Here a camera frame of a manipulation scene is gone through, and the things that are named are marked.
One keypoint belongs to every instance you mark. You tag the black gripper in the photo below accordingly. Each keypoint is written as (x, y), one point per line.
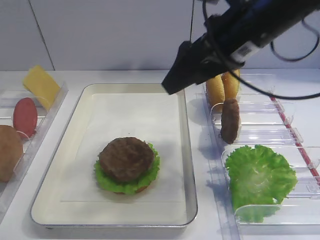
(207, 56)

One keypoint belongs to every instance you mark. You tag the brown meat patty front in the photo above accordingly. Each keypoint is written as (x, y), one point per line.
(125, 159)

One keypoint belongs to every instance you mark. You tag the brown meat patty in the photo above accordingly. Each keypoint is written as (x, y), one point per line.
(125, 159)
(230, 120)

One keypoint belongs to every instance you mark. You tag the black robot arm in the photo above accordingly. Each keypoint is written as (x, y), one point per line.
(265, 20)

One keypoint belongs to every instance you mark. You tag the brown meat patty rear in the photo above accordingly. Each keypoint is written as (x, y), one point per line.
(230, 120)

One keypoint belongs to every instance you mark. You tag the large green lettuce leaf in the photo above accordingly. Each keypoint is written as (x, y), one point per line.
(259, 180)

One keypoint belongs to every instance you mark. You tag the green lettuce leaf on tray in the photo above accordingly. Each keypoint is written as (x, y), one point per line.
(107, 183)

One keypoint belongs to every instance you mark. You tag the yellow cheese slice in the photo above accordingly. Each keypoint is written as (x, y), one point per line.
(41, 85)

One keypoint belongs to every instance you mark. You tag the red tomato slice in rack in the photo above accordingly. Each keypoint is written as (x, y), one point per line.
(25, 117)

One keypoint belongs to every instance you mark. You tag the golden bun slice left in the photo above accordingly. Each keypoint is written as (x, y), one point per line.
(216, 93)

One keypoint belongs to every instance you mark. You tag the golden bun slice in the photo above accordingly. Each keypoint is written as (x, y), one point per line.
(216, 93)
(230, 84)

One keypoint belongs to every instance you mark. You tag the golden bun slice right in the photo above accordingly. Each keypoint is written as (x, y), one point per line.
(230, 84)

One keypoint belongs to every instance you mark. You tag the white paper tray liner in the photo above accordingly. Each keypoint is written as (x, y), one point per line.
(151, 117)

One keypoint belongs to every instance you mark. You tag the clear acrylic rack right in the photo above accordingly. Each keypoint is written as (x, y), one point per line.
(266, 123)

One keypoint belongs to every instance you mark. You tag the clear acrylic rack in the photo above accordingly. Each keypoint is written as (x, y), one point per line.
(8, 100)
(266, 123)

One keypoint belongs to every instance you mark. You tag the bottom bun on tray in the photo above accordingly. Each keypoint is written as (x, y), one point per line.
(131, 189)

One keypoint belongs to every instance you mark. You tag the cream metal serving tray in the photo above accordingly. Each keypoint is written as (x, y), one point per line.
(49, 210)

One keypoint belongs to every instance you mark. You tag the clear acrylic rack left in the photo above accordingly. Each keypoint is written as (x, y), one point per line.
(8, 100)

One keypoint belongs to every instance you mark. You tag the brown bun top in rack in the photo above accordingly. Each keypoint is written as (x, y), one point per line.
(11, 150)

